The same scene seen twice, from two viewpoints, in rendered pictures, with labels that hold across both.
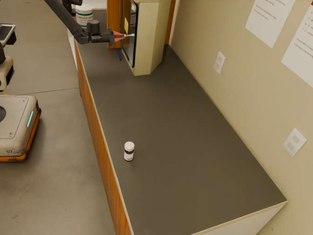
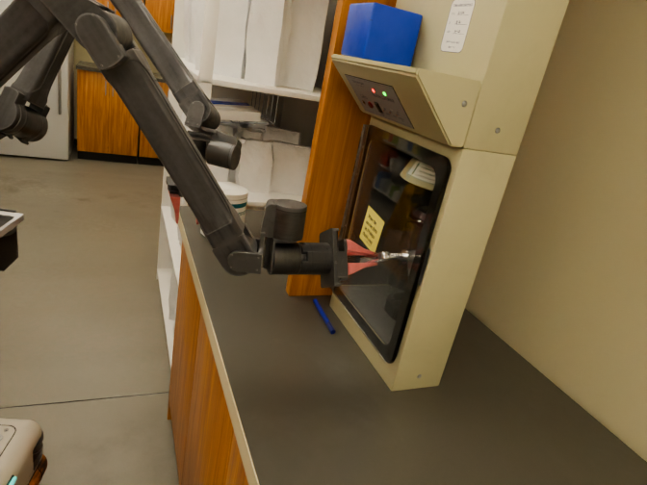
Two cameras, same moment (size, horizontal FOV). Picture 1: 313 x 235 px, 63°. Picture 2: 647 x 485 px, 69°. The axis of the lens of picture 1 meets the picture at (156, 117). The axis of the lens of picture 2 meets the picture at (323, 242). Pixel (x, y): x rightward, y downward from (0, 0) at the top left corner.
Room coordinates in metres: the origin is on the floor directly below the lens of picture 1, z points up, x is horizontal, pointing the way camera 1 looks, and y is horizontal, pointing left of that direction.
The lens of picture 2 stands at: (0.63, 0.35, 1.50)
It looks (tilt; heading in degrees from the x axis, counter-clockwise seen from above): 21 degrees down; 2
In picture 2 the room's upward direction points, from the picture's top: 12 degrees clockwise
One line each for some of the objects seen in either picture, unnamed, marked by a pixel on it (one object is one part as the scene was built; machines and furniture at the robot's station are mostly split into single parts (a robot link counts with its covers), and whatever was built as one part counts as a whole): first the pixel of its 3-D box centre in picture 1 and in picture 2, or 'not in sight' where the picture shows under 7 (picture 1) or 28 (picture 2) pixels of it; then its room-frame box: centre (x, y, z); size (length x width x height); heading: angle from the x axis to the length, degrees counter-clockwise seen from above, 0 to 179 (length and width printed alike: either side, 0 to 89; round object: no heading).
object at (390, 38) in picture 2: not in sight; (379, 36); (1.57, 0.35, 1.56); 0.10 x 0.10 x 0.09; 27
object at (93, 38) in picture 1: (95, 37); (284, 254); (1.37, 0.43, 1.18); 0.07 x 0.06 x 0.07; 115
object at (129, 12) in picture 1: (127, 28); (378, 238); (1.52, 0.27, 1.19); 0.30 x 0.01 x 0.40; 27
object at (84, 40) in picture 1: (89, 31); (267, 233); (1.37, 0.47, 1.21); 0.12 x 0.09 x 0.11; 101
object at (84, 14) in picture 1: (85, 16); (223, 211); (1.98, 0.71, 1.02); 0.13 x 0.13 x 0.15
